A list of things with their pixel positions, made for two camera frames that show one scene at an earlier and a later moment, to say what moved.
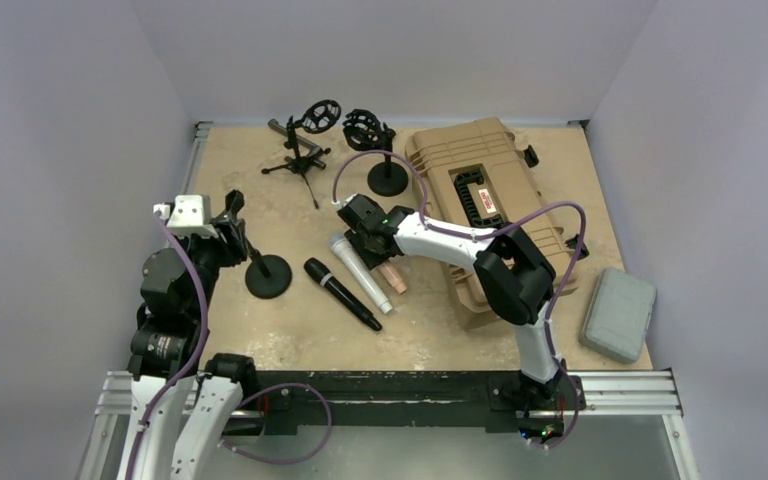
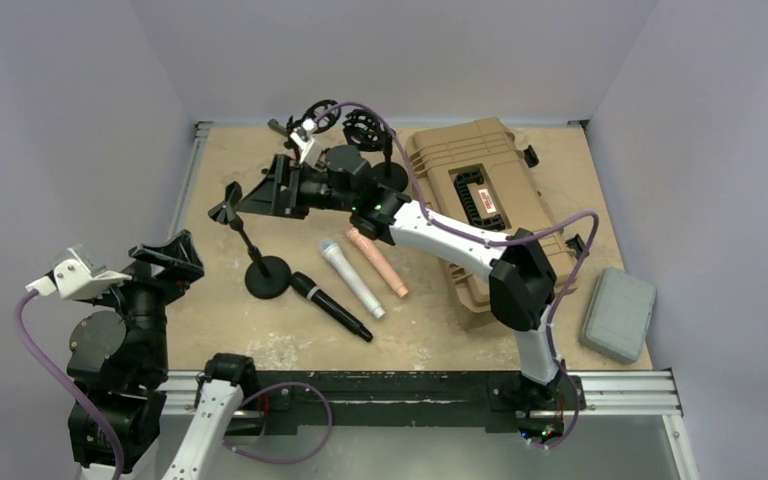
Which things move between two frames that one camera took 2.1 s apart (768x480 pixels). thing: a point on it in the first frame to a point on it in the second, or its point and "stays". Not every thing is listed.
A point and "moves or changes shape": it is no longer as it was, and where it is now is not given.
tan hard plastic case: (478, 174) stays
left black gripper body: (221, 251) to (147, 290)
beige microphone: (392, 277) stays
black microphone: (320, 273) to (306, 286)
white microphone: (354, 259) moves or changes shape
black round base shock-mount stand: (362, 129) stays
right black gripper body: (369, 253) to (307, 191)
